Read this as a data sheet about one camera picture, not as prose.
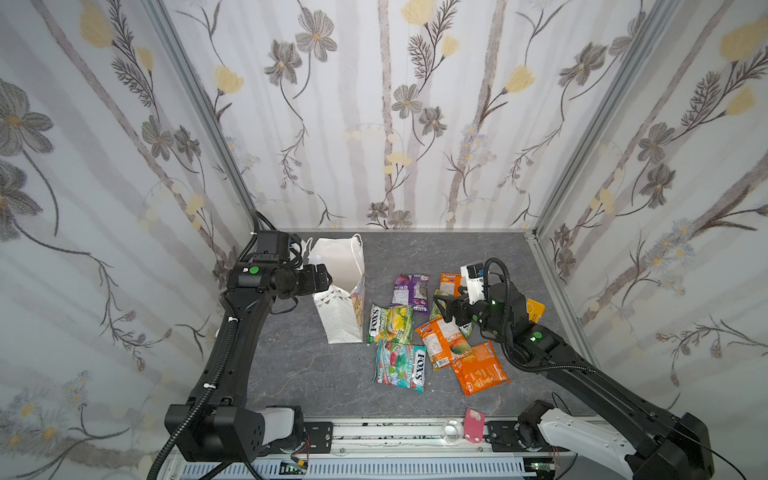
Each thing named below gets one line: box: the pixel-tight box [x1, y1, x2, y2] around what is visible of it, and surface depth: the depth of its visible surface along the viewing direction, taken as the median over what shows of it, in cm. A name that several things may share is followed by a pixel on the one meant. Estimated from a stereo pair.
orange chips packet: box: [452, 342, 510, 397], surface depth 85 cm
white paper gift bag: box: [301, 233, 366, 344], surface depth 83 cm
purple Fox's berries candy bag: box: [392, 274, 430, 315], surface depth 100 cm
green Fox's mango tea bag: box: [366, 304, 415, 345], surface depth 94 cm
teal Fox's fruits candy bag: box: [372, 339, 427, 393], surface depth 85 cm
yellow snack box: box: [526, 298, 547, 323], surface depth 95 cm
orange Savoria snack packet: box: [415, 316, 472, 371], surface depth 89 cm
